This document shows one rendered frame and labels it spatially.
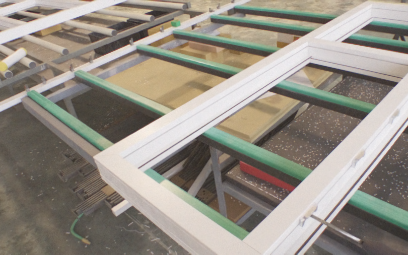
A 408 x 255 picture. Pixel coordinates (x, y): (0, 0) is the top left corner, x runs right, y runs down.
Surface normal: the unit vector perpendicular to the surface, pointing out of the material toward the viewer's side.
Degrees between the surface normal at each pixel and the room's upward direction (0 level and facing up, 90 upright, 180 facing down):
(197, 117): 90
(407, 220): 0
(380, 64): 90
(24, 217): 0
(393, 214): 0
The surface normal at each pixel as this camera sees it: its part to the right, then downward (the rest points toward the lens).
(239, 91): 0.69, 0.31
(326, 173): -0.14, -0.83
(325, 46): -0.71, 0.46
